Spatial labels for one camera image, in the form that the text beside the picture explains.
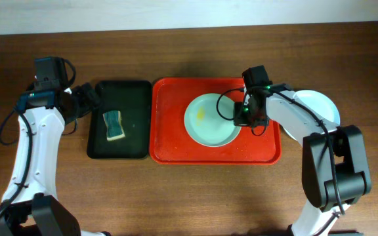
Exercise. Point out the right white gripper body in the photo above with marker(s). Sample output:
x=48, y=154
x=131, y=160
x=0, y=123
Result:
x=249, y=117

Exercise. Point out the white plate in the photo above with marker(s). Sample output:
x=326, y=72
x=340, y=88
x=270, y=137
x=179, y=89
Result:
x=287, y=132

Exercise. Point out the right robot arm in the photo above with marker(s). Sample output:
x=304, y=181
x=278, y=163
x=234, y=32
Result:
x=335, y=170

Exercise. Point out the mint green plate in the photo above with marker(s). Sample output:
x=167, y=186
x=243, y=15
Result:
x=204, y=124

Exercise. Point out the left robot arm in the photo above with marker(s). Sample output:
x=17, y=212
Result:
x=30, y=204

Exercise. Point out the black plastic tray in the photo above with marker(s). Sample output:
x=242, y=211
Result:
x=133, y=99

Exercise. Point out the red plastic tray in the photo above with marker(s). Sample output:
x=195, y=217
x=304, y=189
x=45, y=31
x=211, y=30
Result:
x=170, y=143

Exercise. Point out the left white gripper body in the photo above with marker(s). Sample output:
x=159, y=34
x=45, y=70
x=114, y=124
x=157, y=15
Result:
x=88, y=97

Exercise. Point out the light blue plate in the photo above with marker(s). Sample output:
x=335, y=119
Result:
x=321, y=104

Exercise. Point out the green and yellow sponge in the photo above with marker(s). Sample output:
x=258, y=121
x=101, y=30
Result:
x=114, y=129

